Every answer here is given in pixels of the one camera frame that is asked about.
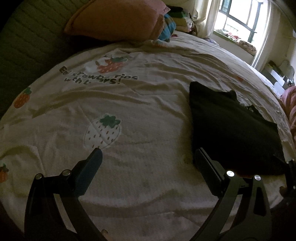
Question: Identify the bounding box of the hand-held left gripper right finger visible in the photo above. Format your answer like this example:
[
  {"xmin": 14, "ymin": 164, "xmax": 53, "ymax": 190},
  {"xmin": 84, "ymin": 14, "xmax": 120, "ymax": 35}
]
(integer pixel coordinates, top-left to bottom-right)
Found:
[{"xmin": 190, "ymin": 148, "xmax": 272, "ymax": 241}]

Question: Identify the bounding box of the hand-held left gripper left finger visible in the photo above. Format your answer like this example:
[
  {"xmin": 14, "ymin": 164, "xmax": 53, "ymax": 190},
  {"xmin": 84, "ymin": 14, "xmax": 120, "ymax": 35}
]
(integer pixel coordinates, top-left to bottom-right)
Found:
[{"xmin": 24, "ymin": 148, "xmax": 110, "ymax": 241}]

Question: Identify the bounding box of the black garment with orange trim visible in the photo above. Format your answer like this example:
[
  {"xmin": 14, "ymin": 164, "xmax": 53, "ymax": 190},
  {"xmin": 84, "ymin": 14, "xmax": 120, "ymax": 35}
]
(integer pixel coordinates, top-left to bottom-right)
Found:
[{"xmin": 189, "ymin": 81, "xmax": 287, "ymax": 176}]

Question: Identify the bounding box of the pile of colourful clothes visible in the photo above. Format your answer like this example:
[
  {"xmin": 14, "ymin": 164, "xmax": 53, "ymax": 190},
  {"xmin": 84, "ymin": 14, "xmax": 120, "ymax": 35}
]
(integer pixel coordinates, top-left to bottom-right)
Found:
[{"xmin": 166, "ymin": 5, "xmax": 197, "ymax": 36}]

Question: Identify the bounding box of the strawberry printed blanket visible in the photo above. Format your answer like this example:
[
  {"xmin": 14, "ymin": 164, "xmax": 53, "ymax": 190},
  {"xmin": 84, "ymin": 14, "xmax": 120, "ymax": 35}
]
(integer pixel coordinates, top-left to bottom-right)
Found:
[{"xmin": 0, "ymin": 30, "xmax": 296, "ymax": 241}]

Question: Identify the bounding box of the pink striped cloth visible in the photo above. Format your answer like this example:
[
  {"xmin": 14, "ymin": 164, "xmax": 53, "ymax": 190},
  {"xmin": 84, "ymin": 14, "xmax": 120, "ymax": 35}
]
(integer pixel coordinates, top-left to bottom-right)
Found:
[{"xmin": 279, "ymin": 86, "xmax": 296, "ymax": 142}]

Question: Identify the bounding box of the white furniture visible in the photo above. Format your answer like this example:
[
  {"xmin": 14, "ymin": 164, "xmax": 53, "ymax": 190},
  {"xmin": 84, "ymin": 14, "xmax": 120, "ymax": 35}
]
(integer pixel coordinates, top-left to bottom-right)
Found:
[{"xmin": 262, "ymin": 60, "xmax": 296, "ymax": 94}]

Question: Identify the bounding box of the clutter on windowsill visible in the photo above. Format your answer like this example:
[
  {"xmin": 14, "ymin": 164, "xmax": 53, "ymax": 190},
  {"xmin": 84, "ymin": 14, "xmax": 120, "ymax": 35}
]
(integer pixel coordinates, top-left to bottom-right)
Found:
[{"xmin": 215, "ymin": 28, "xmax": 258, "ymax": 56}]

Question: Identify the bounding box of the green quilted headboard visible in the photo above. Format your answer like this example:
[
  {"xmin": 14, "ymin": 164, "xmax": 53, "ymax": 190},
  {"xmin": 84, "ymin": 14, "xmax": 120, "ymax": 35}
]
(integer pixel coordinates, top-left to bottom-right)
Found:
[{"xmin": 0, "ymin": 0, "xmax": 97, "ymax": 118}]

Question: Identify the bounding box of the blue striped cloth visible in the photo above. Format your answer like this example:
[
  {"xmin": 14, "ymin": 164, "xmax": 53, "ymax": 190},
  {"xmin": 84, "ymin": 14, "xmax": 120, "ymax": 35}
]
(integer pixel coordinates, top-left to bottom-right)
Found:
[{"xmin": 159, "ymin": 13, "xmax": 176, "ymax": 42}]

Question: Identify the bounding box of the pink pillow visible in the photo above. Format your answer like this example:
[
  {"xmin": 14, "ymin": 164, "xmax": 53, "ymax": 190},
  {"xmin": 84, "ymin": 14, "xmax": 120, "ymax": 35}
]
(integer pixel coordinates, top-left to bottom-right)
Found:
[{"xmin": 63, "ymin": 0, "xmax": 171, "ymax": 42}]

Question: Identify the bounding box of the cream curtain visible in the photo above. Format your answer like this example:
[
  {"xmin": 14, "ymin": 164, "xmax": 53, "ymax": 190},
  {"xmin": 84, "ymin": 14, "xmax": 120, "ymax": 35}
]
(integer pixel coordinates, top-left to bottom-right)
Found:
[{"xmin": 193, "ymin": 0, "xmax": 223, "ymax": 38}]

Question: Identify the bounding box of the window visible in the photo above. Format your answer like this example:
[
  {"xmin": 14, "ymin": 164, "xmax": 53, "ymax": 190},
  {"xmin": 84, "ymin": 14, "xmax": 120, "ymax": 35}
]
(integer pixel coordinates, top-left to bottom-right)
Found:
[{"xmin": 214, "ymin": 0, "xmax": 271, "ymax": 44}]

